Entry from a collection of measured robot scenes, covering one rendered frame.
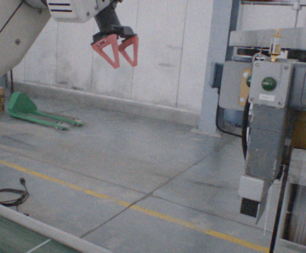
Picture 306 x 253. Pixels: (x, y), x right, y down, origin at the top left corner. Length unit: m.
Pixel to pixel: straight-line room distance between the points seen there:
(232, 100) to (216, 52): 4.59
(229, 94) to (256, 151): 0.44
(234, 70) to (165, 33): 5.49
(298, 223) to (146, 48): 5.76
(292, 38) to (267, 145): 0.28
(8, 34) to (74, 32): 7.12
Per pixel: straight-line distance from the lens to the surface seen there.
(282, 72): 0.77
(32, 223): 1.97
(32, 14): 0.83
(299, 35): 0.93
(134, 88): 7.02
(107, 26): 0.92
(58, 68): 8.21
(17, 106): 6.25
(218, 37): 5.83
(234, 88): 1.24
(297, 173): 1.01
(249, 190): 0.86
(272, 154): 0.84
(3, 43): 0.78
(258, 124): 0.83
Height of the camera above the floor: 1.34
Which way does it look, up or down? 12 degrees down
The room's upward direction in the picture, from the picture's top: 5 degrees clockwise
